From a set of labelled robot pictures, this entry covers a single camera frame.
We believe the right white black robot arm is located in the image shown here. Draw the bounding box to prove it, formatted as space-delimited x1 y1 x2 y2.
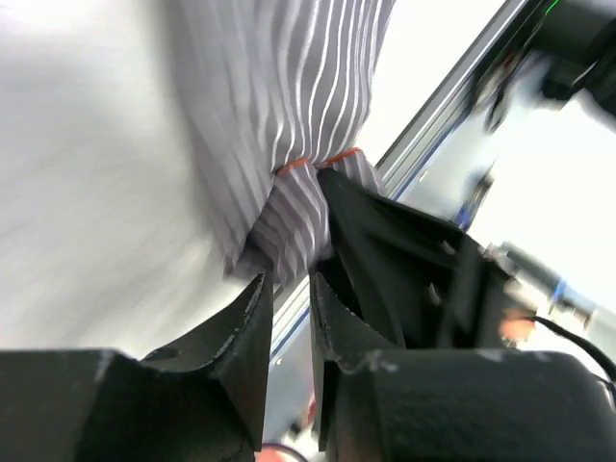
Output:
310 1 615 348

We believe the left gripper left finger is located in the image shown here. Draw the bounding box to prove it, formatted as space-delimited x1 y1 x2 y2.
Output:
1 273 273 461

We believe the striped grey underwear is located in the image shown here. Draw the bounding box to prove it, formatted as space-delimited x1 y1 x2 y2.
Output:
166 1 394 285

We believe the aluminium frame rail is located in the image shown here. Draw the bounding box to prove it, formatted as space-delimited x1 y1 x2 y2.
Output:
270 0 544 366

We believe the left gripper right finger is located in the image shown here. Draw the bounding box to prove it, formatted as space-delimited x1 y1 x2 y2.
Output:
311 274 615 461

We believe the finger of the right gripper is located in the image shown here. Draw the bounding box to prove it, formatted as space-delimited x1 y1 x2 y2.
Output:
318 168 508 348

